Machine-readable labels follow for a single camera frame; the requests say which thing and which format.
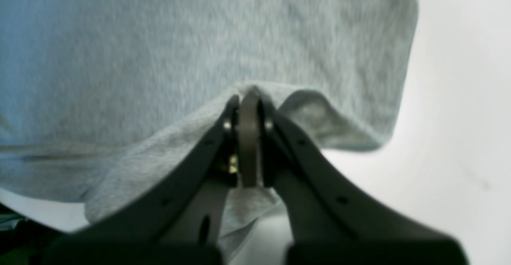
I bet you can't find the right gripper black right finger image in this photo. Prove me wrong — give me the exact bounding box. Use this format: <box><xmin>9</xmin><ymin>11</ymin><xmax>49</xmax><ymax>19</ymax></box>
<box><xmin>239</xmin><ymin>90</ymin><xmax>468</xmax><ymax>265</ymax></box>

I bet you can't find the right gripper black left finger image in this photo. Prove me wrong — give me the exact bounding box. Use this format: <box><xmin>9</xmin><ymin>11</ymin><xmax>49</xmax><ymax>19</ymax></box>
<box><xmin>42</xmin><ymin>95</ymin><xmax>240</xmax><ymax>265</ymax></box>

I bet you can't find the grey T-shirt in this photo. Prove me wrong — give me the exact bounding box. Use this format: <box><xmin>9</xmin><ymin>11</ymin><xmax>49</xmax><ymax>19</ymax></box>
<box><xmin>0</xmin><ymin>0</ymin><xmax>419</xmax><ymax>262</ymax></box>

